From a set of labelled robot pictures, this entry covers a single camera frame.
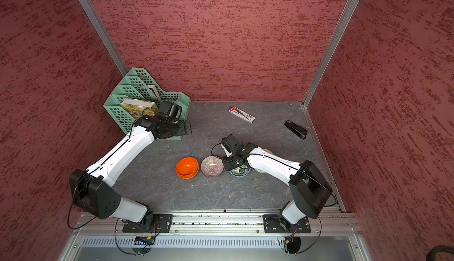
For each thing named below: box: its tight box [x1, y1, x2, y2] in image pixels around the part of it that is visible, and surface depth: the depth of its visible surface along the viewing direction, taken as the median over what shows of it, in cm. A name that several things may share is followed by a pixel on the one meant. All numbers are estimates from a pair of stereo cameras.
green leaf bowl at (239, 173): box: [228, 168, 251, 178], surface depth 87 cm
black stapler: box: [283, 119, 308, 140], surface depth 108 cm
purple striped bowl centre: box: [200, 155, 225, 179], surface depth 89 cm
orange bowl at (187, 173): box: [175, 167, 200, 181], surface depth 85 cm
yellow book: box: [120, 98, 159, 120], surface depth 85 cm
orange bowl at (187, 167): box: [175, 157, 200, 180], surface depth 87 cm
